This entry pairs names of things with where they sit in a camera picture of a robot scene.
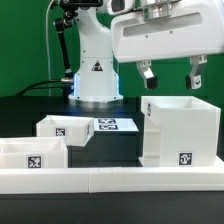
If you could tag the white drawer cabinet box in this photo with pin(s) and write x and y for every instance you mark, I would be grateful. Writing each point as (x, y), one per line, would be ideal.
(179, 131)

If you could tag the white drawer back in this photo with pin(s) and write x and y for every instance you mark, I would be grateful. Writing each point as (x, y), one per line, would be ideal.
(76, 131)

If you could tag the white drawer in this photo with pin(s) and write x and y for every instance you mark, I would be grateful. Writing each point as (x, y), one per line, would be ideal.
(33, 153)
(76, 131)

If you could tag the white tag sheet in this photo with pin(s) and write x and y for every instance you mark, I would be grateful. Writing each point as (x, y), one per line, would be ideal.
(115, 124)

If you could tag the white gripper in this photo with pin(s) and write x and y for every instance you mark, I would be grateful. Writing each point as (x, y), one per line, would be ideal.
(194, 29)

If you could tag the white L-shaped fence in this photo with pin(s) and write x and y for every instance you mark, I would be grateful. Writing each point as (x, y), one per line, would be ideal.
(120, 179)

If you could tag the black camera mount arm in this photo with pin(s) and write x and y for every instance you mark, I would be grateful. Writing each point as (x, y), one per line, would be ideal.
(64, 40)

